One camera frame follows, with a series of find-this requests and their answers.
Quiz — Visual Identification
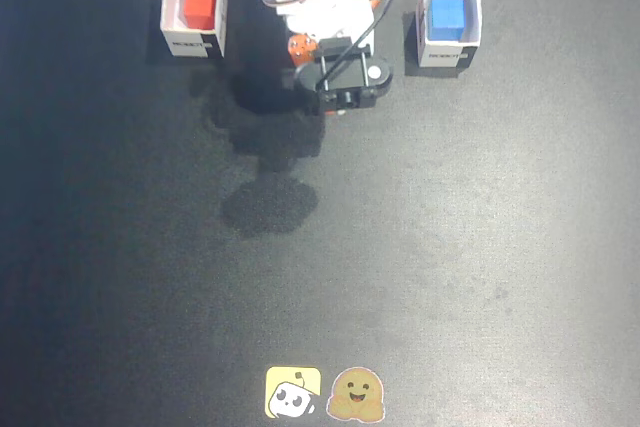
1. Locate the black camera cable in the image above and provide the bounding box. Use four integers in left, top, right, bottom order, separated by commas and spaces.
314, 0, 404, 93

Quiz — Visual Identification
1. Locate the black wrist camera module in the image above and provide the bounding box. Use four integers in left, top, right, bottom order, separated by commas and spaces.
292, 36, 395, 116

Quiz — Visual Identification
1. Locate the yellow robot sticker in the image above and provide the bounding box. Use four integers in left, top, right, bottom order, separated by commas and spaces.
264, 366, 323, 420

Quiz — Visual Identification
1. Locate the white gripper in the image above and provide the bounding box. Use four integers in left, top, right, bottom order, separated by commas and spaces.
284, 0, 377, 67

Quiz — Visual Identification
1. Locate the hugging face emoji sticker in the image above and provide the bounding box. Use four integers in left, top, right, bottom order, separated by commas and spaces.
325, 366, 386, 423

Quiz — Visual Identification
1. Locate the red cube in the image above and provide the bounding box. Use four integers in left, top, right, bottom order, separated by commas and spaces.
180, 0, 218, 29

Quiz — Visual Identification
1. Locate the white paper box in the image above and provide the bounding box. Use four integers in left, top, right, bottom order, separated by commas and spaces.
159, 0, 229, 59
415, 0, 482, 69

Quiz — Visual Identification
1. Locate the blue cube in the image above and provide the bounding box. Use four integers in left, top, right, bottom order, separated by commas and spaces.
427, 0, 466, 42

